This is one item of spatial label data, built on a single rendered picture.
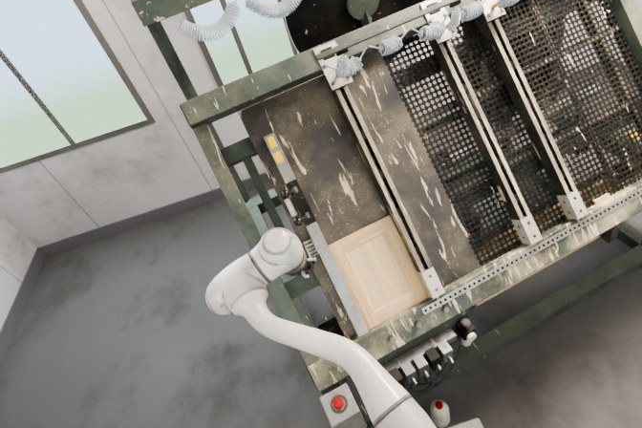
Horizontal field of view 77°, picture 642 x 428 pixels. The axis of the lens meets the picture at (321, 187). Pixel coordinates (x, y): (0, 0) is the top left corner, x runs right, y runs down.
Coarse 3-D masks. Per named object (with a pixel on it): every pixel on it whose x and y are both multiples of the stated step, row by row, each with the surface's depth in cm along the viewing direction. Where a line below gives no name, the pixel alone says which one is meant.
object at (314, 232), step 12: (288, 168) 173; (288, 180) 173; (300, 216) 176; (312, 228) 173; (312, 240) 173; (324, 240) 174; (324, 252) 173; (324, 264) 173; (336, 264) 174; (336, 276) 174; (336, 288) 173; (348, 300) 174; (348, 312) 174; (360, 324) 174
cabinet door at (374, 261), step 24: (360, 240) 178; (384, 240) 180; (360, 264) 178; (384, 264) 179; (408, 264) 181; (360, 288) 177; (384, 288) 179; (408, 288) 180; (360, 312) 177; (384, 312) 178
